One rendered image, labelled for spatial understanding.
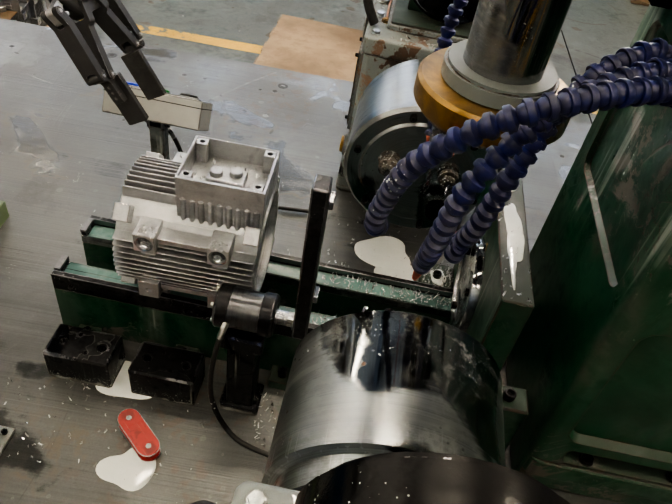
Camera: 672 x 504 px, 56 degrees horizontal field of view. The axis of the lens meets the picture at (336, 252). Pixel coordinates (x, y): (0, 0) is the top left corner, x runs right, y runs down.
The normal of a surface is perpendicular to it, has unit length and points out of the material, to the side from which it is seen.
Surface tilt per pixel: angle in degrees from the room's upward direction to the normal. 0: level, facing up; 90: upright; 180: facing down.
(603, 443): 25
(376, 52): 90
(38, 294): 0
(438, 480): 13
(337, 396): 32
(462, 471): 5
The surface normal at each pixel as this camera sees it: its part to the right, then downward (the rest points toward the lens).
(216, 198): -0.13, 0.68
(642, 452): 0.06, -0.36
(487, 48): -0.67, 0.44
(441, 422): 0.35, -0.65
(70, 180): 0.13, -0.71
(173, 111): -0.06, 0.19
